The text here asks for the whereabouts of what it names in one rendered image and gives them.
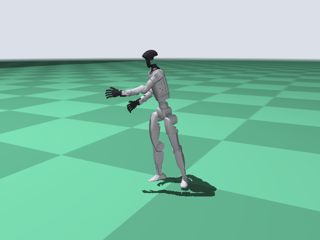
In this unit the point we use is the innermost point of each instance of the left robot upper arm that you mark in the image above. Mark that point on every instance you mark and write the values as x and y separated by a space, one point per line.
157 76

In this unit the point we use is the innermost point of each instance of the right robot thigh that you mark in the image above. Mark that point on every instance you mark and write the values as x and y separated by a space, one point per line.
154 132

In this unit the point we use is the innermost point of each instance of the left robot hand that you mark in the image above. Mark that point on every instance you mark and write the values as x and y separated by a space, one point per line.
114 93

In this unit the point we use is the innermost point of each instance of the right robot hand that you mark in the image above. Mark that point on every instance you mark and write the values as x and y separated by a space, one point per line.
133 104

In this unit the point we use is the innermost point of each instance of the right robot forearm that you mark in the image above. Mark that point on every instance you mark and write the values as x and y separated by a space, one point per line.
145 97

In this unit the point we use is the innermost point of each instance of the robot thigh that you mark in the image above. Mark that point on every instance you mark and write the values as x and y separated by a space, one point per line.
154 132
171 131

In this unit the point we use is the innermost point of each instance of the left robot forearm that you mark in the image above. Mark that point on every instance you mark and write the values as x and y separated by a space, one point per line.
136 91

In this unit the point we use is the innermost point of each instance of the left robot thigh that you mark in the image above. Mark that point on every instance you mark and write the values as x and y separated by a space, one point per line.
171 131

